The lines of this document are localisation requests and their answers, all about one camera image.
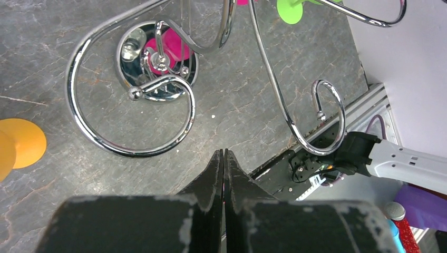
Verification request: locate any green plastic wine glass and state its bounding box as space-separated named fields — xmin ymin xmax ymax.
xmin=276 ymin=0 xmax=322 ymax=25

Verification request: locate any red glitter microphone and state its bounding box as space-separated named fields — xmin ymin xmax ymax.
xmin=384 ymin=202 xmax=421 ymax=252

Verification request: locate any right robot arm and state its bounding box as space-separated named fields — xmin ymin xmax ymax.
xmin=329 ymin=132 xmax=446 ymax=194

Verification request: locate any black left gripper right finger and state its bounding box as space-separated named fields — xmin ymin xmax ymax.
xmin=223 ymin=149 xmax=279 ymax=252

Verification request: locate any orange plastic wine glass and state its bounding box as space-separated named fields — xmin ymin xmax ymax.
xmin=1 ymin=118 xmax=47 ymax=181

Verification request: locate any pink plastic wine glass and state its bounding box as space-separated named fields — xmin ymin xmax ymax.
xmin=154 ymin=1 xmax=248 ymax=62

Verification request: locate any purple object outside cell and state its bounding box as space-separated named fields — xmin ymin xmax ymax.
xmin=394 ymin=185 xmax=446 ymax=231

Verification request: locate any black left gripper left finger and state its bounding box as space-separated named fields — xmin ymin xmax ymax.
xmin=178 ymin=150 xmax=224 ymax=252

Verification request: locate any chrome wire wine glass rack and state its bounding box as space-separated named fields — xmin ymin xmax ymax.
xmin=65 ymin=0 xmax=408 ymax=159

